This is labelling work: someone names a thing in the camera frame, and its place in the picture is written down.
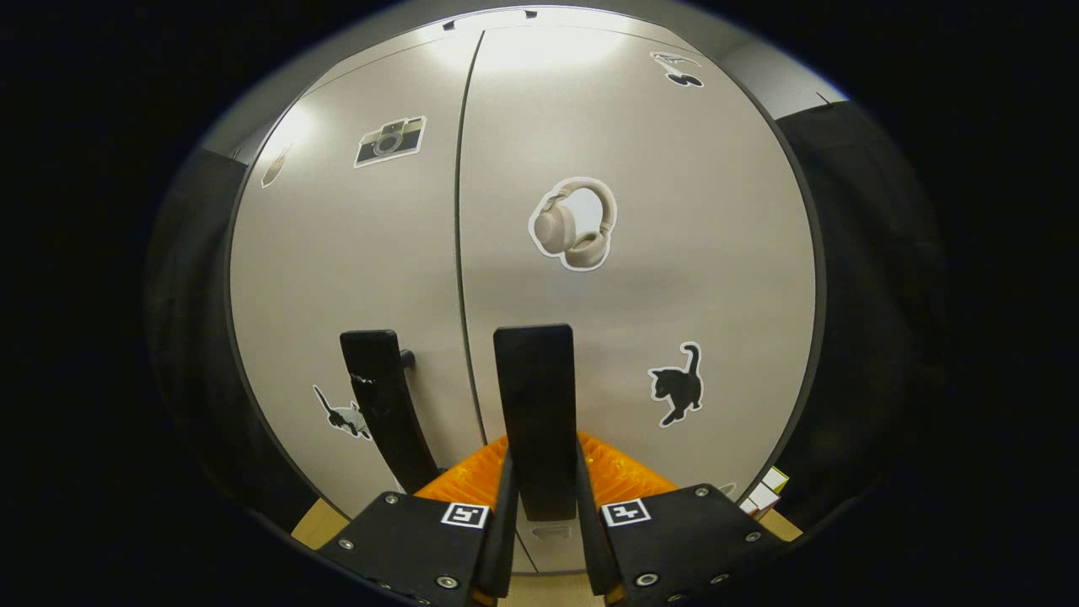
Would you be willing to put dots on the beige door with camera sticker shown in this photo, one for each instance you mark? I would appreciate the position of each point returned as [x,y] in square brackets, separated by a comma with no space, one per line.
[354,253]

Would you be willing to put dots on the beige cabinet drawer front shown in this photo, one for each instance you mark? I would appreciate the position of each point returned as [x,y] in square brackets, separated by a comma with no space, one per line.
[590,21]

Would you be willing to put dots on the white and orange book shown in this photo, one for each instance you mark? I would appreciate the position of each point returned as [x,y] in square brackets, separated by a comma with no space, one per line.
[761,499]

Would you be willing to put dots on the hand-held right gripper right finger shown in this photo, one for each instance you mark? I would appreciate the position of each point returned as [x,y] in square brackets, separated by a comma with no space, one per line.
[683,544]

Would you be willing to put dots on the beige door with headphone sticker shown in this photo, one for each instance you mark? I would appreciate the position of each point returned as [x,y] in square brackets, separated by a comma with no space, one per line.
[674,211]

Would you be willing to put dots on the beige double-door shoe cabinet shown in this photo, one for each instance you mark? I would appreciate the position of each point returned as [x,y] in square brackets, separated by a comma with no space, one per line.
[807,253]

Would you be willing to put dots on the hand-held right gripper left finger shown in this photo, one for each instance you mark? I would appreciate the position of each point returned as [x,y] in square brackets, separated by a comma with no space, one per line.
[413,548]

